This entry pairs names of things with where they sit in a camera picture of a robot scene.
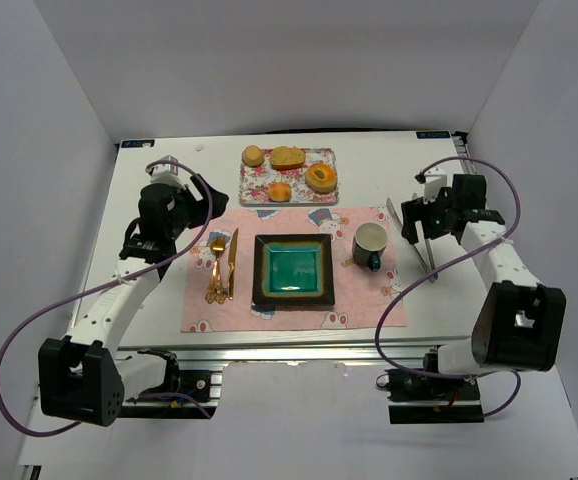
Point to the gold fork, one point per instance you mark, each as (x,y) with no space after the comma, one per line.
(215,289)

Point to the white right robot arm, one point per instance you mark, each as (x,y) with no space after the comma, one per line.
(546,315)

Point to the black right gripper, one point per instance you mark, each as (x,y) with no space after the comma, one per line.
(414,220)

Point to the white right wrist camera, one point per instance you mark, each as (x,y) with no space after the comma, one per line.
(433,180)

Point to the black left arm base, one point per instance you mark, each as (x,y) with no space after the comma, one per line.
(179,385)

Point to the green ceramic mug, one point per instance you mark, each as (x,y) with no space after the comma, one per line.
(369,242)

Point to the right corner label sticker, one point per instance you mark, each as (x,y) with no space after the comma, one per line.
(433,134)

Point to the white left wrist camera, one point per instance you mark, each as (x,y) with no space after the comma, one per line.
(165,171)

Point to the left corner label sticker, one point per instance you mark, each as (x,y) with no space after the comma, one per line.
(137,143)

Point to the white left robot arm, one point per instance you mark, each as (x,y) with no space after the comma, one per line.
(80,378)

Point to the pink bunny placemat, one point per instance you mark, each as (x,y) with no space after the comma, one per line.
(360,294)

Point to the small golden bun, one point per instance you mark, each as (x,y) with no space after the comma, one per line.
(280,192)

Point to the gold knife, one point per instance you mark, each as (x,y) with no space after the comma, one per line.
(232,255)

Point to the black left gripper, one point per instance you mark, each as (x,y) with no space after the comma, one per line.
(201,204)

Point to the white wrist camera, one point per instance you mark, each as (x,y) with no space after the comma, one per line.
(433,180)
(165,171)

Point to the teal square plate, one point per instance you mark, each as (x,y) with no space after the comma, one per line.
(293,270)

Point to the seeded bread slice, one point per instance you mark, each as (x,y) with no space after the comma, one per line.
(286,158)

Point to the corner label sticker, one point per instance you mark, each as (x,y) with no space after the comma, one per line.
(137,143)
(433,134)

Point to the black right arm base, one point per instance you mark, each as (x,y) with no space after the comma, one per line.
(420,400)

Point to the orange ring doughnut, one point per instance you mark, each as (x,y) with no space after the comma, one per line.
(321,178)

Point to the round pale bun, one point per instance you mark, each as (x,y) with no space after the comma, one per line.
(253,156)

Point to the floral serving tray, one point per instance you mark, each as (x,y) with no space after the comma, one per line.
(254,181)

